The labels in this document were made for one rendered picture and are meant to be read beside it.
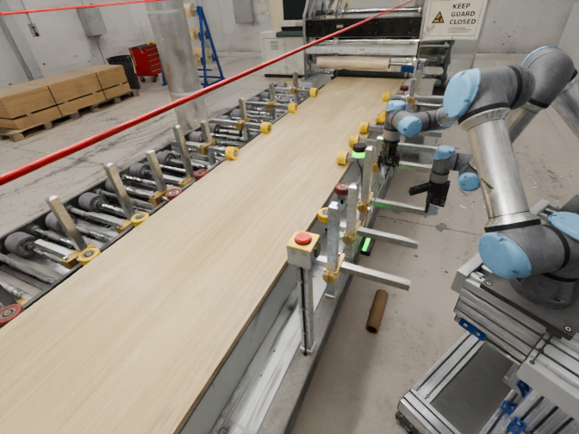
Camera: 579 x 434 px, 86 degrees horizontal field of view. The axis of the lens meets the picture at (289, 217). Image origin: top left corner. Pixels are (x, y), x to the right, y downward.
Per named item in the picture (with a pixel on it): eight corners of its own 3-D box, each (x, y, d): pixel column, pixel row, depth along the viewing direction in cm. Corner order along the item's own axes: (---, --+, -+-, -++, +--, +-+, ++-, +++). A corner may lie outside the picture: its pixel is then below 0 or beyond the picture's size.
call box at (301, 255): (320, 255, 88) (320, 234, 83) (311, 272, 83) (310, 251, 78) (297, 249, 91) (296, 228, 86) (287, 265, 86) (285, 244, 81)
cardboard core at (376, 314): (389, 291, 209) (378, 327, 187) (387, 299, 213) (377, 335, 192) (376, 288, 212) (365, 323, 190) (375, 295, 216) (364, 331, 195)
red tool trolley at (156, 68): (171, 76, 846) (161, 42, 798) (153, 83, 789) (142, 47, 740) (156, 76, 859) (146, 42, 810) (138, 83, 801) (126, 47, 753)
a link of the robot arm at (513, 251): (577, 272, 71) (515, 53, 78) (517, 283, 69) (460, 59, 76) (532, 270, 83) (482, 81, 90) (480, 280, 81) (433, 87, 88)
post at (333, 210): (336, 294, 133) (340, 201, 104) (333, 300, 130) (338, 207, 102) (328, 292, 134) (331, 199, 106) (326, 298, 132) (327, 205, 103)
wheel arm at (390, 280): (409, 286, 118) (411, 278, 115) (407, 293, 115) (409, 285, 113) (303, 257, 134) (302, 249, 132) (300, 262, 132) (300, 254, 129)
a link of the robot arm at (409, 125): (433, 116, 115) (419, 107, 124) (405, 120, 114) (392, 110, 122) (429, 136, 119) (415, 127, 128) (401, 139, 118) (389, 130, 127)
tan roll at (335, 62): (442, 70, 316) (445, 57, 309) (441, 73, 308) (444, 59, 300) (311, 66, 370) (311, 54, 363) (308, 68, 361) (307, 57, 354)
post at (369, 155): (365, 228, 169) (375, 145, 141) (364, 232, 167) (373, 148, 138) (359, 226, 170) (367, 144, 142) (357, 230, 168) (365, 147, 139)
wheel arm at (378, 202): (423, 213, 154) (425, 206, 151) (422, 217, 151) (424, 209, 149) (339, 196, 170) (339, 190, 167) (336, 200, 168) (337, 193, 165)
